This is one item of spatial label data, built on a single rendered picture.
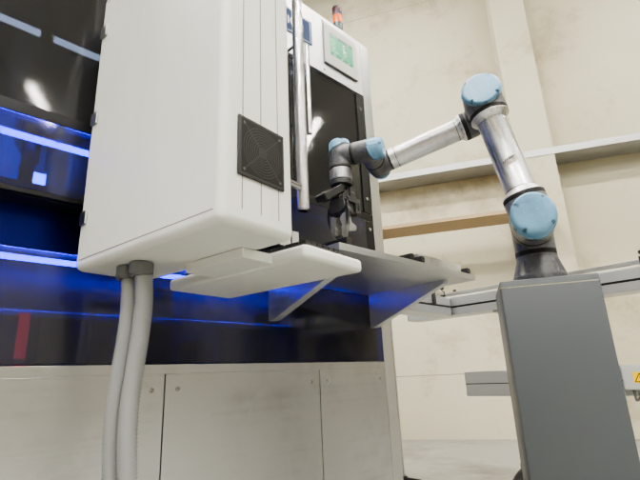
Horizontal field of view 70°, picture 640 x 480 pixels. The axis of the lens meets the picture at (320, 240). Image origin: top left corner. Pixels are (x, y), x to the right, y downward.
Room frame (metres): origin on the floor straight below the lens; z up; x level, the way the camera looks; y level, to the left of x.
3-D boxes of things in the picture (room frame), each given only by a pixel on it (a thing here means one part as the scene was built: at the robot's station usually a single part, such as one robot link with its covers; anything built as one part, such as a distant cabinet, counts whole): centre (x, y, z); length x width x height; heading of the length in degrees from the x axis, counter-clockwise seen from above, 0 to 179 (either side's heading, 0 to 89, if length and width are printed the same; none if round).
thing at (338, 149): (1.44, -0.08, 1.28); 0.09 x 0.08 x 0.11; 68
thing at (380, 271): (1.53, -0.13, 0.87); 0.70 x 0.48 x 0.02; 135
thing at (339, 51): (1.75, -0.13, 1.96); 0.21 x 0.01 x 0.21; 135
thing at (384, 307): (1.70, -0.31, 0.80); 0.34 x 0.03 x 0.13; 45
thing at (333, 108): (1.72, -0.07, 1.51); 0.43 x 0.01 x 0.59; 135
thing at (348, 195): (1.45, -0.09, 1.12); 0.09 x 0.08 x 0.12; 135
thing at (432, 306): (2.26, -0.40, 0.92); 0.69 x 0.15 x 0.16; 135
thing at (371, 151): (1.42, -0.18, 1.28); 0.11 x 0.11 x 0.08; 68
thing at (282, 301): (1.35, 0.04, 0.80); 0.34 x 0.03 x 0.13; 45
